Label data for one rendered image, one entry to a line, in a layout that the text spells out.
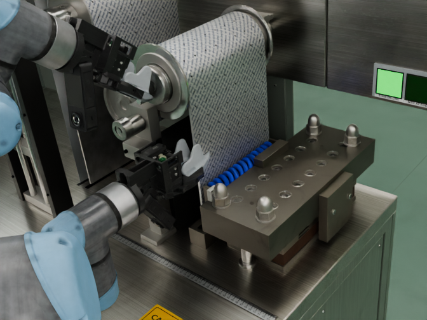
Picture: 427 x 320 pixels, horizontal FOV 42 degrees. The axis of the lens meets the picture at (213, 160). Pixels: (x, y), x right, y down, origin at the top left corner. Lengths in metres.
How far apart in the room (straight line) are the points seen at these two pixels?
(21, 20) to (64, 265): 0.39
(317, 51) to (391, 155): 2.07
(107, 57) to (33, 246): 0.43
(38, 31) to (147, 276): 0.53
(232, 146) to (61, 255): 0.67
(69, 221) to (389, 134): 2.74
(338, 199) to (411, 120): 2.51
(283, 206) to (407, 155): 2.24
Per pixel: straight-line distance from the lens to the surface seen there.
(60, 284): 0.54
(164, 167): 0.97
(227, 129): 1.13
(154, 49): 1.02
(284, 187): 1.10
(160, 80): 1.01
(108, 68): 0.92
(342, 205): 1.16
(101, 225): 0.91
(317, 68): 1.23
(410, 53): 1.12
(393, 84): 1.15
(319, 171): 1.15
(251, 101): 1.18
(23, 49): 0.84
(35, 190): 1.41
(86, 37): 0.91
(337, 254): 1.15
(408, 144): 3.36
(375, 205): 1.29
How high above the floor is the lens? 1.65
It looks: 31 degrees down
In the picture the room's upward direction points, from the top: 6 degrees counter-clockwise
